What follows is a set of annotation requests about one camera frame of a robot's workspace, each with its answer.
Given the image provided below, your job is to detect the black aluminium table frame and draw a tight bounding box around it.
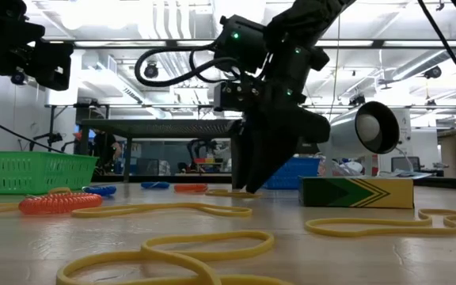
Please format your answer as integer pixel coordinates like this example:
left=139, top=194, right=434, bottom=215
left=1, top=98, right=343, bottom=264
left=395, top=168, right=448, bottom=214
left=91, top=173, right=456, bottom=192

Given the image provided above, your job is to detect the blue spiral wrist coil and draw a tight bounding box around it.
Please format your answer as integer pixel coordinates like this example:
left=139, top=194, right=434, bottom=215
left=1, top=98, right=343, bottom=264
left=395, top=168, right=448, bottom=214
left=82, top=184, right=117, bottom=197
left=140, top=180, right=171, bottom=190

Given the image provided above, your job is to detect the crayon box with blue print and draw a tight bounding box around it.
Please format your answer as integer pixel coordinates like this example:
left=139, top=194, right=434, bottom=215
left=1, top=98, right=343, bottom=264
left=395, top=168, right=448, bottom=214
left=298, top=176, right=415, bottom=210

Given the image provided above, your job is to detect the black hanging cable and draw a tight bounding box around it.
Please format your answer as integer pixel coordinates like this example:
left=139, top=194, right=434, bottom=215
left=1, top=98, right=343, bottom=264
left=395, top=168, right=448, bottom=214
left=416, top=0, right=456, bottom=110

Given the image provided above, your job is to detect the person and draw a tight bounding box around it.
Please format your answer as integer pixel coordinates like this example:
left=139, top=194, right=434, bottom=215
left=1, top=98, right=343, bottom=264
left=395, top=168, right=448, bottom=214
left=92, top=128, right=123, bottom=175

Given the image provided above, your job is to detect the white lamp cable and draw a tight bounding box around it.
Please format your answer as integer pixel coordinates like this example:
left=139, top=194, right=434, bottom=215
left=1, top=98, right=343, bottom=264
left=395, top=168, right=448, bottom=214
left=393, top=146, right=416, bottom=177

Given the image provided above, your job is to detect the red spiral wrist coil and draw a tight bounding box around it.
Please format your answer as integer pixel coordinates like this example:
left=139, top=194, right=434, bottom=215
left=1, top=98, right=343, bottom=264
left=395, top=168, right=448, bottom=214
left=173, top=183, right=209, bottom=194
left=17, top=192, right=104, bottom=216

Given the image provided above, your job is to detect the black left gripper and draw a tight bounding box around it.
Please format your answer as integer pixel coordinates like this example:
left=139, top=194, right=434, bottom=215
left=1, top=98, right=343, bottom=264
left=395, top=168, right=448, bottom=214
left=0, top=19, right=74, bottom=92

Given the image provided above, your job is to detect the black ceiling spotlight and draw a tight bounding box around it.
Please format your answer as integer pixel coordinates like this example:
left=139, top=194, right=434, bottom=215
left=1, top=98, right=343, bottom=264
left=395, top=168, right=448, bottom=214
left=348, top=93, right=367, bottom=107
left=424, top=65, right=443, bottom=80
left=9, top=70, right=28, bottom=86
left=142, top=61, right=160, bottom=79

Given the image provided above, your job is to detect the white spot lamp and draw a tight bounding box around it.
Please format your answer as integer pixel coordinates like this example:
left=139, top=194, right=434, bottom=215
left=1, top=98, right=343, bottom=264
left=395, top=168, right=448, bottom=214
left=317, top=101, right=401, bottom=179

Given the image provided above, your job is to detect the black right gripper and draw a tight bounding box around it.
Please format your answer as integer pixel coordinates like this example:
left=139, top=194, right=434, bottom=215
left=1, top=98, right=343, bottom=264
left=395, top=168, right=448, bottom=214
left=214, top=74, right=332, bottom=195

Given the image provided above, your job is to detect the blue plastic basket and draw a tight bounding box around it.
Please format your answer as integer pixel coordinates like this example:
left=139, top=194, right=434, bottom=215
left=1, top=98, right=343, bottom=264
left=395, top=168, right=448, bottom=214
left=262, top=157, right=321, bottom=190

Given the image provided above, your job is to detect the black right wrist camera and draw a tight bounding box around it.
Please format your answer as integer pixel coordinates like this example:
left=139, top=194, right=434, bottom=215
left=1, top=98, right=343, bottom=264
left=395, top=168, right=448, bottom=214
left=214, top=14, right=271, bottom=74

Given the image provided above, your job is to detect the grey monitor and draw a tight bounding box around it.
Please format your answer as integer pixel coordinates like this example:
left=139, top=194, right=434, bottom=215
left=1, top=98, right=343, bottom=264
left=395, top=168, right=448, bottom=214
left=390, top=156, right=421, bottom=173

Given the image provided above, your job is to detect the grey perforated metal shelf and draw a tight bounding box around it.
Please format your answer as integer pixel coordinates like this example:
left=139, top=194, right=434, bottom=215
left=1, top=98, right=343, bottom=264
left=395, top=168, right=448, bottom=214
left=78, top=118, right=241, bottom=185

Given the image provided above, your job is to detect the green plastic basket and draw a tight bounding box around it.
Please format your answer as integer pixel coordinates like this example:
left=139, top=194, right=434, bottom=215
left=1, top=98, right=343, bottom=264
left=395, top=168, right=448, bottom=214
left=0, top=150, right=99, bottom=196

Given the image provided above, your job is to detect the black ceiling light rail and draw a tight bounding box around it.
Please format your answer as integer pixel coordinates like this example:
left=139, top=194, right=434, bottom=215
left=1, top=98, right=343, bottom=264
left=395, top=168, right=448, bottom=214
left=45, top=38, right=456, bottom=51

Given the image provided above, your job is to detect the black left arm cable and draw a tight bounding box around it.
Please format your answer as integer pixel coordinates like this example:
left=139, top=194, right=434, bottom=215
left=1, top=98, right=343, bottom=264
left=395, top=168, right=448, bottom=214
left=0, top=113, right=66, bottom=154

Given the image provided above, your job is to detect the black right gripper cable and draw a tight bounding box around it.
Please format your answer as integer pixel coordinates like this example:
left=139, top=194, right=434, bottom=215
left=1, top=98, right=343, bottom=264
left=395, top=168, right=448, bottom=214
left=134, top=43, right=245, bottom=88

